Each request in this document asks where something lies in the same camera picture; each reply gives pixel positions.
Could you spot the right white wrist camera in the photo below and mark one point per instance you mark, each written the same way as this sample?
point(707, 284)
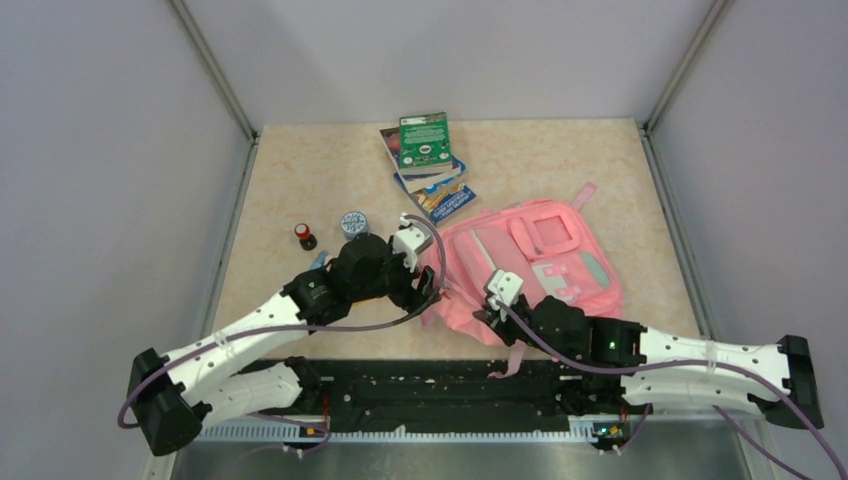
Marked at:
point(503, 288)

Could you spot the blue treehouse book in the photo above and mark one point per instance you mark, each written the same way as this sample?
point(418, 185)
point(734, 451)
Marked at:
point(439, 197)

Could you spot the green cover book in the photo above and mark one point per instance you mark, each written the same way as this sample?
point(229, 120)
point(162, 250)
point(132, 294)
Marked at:
point(424, 144)

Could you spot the metal frame rail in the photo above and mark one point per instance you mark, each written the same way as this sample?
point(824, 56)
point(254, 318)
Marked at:
point(227, 95)
point(649, 130)

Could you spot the pink backpack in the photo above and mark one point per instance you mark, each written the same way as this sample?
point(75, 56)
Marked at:
point(547, 243)

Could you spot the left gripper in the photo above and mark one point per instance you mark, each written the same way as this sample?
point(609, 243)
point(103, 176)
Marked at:
point(410, 298)

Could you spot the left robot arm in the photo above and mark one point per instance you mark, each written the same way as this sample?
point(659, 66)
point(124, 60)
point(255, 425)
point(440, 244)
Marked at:
point(171, 397)

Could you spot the blue correction tape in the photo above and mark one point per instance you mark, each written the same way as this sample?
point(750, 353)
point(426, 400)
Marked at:
point(320, 260)

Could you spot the metal frame rail right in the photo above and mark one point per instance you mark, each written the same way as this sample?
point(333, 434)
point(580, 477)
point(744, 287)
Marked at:
point(649, 130)

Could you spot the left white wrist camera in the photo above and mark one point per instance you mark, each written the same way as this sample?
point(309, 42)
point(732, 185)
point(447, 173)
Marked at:
point(413, 237)

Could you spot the metal frame rail left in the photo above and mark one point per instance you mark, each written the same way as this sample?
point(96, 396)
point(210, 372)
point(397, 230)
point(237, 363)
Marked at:
point(227, 95)

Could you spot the black base bar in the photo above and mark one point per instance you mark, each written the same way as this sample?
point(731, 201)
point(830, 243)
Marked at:
point(451, 396)

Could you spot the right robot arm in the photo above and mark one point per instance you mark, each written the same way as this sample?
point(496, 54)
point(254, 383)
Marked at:
point(625, 365)

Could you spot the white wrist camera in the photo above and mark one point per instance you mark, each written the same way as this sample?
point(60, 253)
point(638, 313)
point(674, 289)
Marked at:
point(503, 288)
point(413, 237)

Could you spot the red black stamp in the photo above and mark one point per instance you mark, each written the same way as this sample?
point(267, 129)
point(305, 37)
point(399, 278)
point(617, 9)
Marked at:
point(306, 238)

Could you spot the blue round jar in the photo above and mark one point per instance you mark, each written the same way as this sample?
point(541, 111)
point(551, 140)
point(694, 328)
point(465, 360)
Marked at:
point(354, 223)

